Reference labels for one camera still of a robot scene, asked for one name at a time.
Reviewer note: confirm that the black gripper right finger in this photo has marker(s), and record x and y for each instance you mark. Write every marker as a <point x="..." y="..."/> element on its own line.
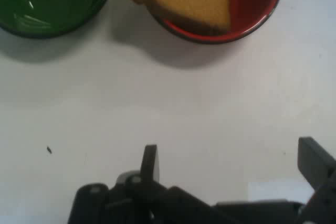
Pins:
<point x="315" y="161"/>

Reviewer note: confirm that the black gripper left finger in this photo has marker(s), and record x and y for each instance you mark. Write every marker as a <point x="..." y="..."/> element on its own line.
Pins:
<point x="150" y="163"/>

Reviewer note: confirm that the red plate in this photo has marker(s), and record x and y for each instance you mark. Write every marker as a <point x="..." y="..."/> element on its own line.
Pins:
<point x="252" y="3"/>

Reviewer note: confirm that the green glazed bowl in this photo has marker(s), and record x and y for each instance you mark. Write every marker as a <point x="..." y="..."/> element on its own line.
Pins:
<point x="52" y="3"/>

